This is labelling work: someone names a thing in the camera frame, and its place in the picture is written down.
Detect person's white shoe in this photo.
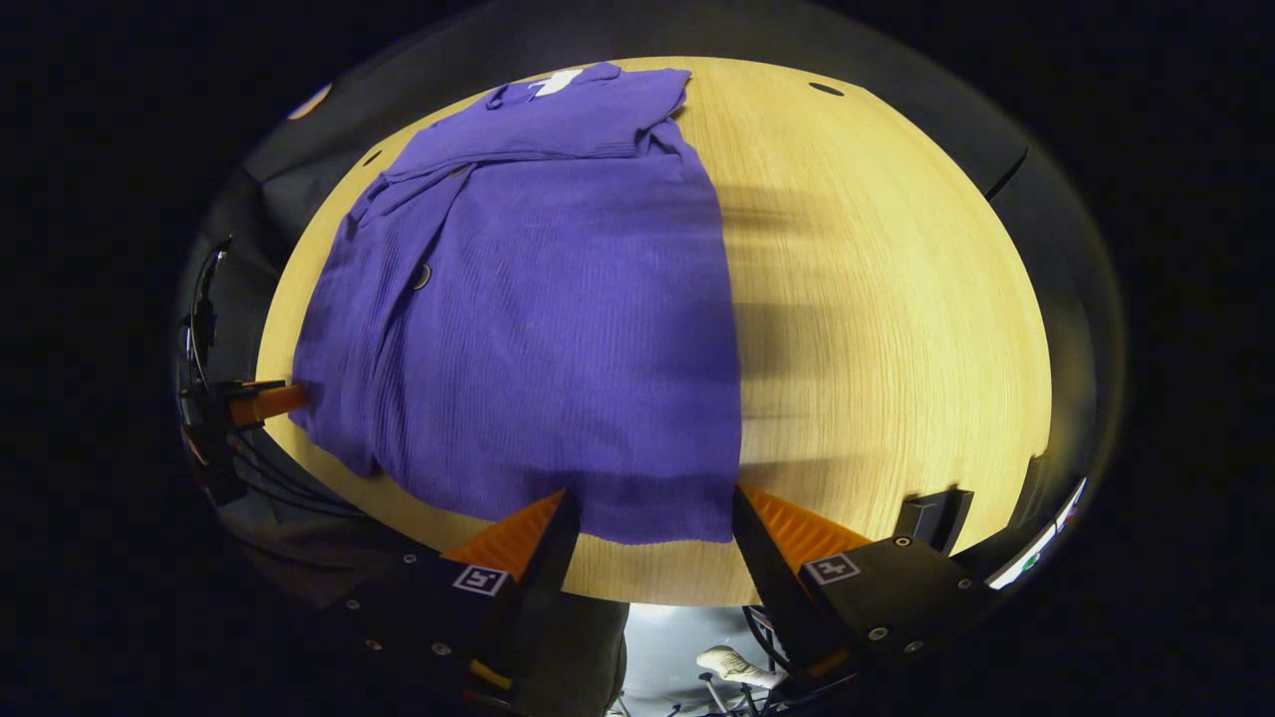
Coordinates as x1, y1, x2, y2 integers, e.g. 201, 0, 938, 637
695, 644, 788, 693

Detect metal chair base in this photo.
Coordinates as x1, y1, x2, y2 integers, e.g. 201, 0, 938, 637
608, 672, 798, 717

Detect purple shirt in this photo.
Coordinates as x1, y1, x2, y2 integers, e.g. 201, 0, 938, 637
289, 62, 743, 546

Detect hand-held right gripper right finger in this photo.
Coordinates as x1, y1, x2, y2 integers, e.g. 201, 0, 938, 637
733, 484, 997, 698

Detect black backdrop cloth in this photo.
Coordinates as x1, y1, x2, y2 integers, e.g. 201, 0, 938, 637
184, 5, 1122, 330

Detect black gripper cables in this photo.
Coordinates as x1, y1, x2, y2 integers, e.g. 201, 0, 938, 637
229, 428, 372, 521

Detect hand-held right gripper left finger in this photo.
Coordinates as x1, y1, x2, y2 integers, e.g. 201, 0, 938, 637
329, 488, 581, 713

